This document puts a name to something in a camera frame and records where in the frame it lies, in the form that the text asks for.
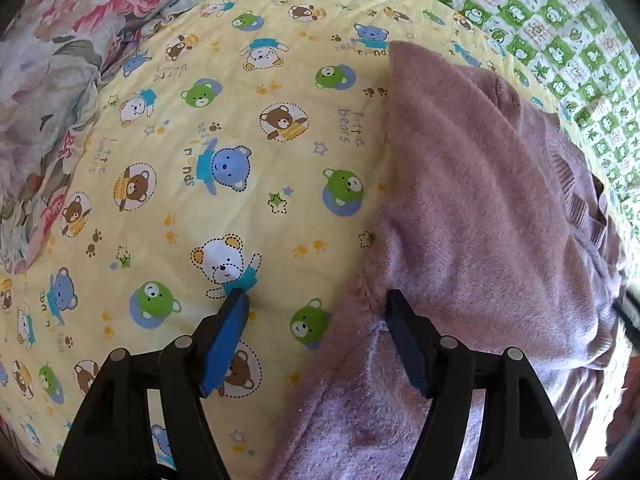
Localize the yellow bear print blanket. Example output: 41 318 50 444
0 0 632 476

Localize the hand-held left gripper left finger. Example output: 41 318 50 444
54 288 250 480

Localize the green checkered sheet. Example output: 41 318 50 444
320 0 640 281

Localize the floral quilt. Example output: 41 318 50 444
0 0 321 276

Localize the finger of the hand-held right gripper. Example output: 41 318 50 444
611 287 640 356

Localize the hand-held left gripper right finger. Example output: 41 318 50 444
384 288 578 480

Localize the purple knit sweater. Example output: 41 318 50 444
263 40 632 480

